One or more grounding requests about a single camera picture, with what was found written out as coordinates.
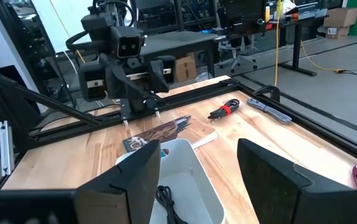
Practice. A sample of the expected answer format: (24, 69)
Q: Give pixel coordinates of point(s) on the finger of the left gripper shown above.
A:
(119, 84)
(159, 77)

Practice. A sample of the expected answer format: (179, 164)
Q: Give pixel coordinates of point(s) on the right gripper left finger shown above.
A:
(97, 205)

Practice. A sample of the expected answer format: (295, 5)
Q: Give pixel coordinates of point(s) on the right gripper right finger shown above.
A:
(290, 199)

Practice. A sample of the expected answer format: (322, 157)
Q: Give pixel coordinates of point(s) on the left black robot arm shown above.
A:
(97, 25)

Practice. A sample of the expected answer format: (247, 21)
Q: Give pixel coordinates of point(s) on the grey desk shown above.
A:
(178, 39)

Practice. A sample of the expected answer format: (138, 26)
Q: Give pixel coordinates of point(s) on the Acadia picture book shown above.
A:
(178, 130)

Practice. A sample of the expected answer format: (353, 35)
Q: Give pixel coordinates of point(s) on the black equipment rack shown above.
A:
(32, 37)

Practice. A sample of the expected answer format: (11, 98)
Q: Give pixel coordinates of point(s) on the grey office chair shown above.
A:
(237, 59)

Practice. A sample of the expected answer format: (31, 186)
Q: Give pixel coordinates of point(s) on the grey plastic bin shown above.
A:
(194, 193)

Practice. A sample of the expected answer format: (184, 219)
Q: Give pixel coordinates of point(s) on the silver aluminium bar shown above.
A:
(7, 149)

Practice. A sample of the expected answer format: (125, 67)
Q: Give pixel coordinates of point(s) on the black standing desk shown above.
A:
(297, 46)

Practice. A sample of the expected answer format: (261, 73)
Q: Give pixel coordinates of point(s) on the small labelled cardboard box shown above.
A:
(337, 32)

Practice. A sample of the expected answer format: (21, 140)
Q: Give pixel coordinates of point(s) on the large brown cardboard box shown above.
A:
(341, 17)

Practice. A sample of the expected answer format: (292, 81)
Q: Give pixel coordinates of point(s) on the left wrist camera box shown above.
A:
(128, 42)

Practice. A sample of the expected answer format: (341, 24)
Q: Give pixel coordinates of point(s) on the black aluminium table frame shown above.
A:
(72, 129)

